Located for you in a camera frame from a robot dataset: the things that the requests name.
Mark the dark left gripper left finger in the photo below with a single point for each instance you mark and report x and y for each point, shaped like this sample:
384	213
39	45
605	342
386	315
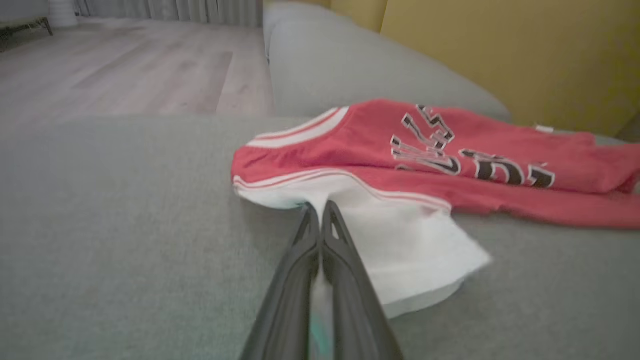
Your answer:
290	300

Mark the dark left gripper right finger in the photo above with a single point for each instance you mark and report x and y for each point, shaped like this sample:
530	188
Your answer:
355	310

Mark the red mesh garment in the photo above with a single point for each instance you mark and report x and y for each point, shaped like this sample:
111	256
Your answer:
380	135

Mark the grey fabric sofa seat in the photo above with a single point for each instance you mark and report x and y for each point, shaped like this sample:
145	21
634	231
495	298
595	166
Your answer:
125	225

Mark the white ribbed cylinder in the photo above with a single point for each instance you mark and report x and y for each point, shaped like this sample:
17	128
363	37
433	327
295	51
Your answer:
62	12

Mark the dark low bench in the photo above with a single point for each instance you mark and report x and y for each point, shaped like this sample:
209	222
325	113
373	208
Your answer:
20	24

